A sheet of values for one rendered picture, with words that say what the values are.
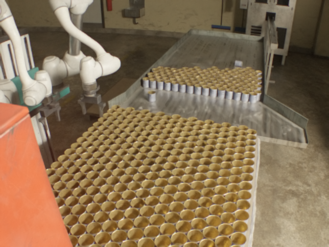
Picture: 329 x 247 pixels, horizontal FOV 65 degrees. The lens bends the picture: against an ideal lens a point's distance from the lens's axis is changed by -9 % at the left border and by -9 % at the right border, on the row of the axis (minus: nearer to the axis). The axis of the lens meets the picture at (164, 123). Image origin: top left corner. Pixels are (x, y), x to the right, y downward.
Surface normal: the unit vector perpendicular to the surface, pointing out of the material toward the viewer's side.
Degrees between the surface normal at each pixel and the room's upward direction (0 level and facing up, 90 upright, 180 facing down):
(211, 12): 90
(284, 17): 90
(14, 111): 0
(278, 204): 0
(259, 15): 90
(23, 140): 90
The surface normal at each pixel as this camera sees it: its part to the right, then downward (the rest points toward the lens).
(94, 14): -0.31, 0.51
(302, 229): 0.00, -0.85
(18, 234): 0.95, 0.16
